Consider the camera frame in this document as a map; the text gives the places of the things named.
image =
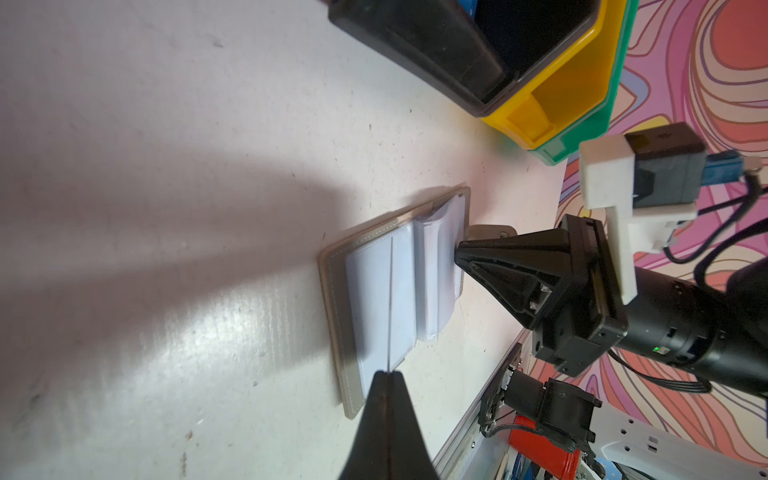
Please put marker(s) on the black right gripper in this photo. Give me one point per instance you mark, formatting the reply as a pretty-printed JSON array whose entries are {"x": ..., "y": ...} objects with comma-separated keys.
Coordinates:
[{"x": 584, "y": 316}]

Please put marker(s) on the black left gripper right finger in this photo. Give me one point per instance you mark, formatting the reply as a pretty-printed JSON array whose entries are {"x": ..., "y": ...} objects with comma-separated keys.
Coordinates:
[{"x": 408, "y": 456}]

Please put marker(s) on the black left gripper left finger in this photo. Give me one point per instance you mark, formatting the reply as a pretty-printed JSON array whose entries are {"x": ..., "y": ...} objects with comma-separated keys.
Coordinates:
[{"x": 369, "y": 454}]

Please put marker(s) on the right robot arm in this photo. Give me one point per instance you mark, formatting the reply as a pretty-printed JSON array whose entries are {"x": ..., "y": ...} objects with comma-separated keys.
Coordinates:
[{"x": 717, "y": 336}]

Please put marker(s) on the green plastic bin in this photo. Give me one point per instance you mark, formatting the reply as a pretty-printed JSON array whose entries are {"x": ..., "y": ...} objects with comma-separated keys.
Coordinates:
[{"x": 583, "y": 96}]

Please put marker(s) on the yellow plastic bin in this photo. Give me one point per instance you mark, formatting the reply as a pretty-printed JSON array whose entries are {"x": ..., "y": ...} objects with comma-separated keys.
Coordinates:
[{"x": 524, "y": 118}]

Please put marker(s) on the black plastic bin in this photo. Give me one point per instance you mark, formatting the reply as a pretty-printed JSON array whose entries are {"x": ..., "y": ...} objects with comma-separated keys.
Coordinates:
[{"x": 477, "y": 59}]

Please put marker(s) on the aluminium front rail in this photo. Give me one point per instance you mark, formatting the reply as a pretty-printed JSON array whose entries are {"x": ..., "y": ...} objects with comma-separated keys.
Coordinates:
[{"x": 467, "y": 454}]

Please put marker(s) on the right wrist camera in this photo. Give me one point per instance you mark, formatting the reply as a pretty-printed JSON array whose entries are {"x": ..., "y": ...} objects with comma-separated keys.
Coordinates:
[{"x": 648, "y": 182}]

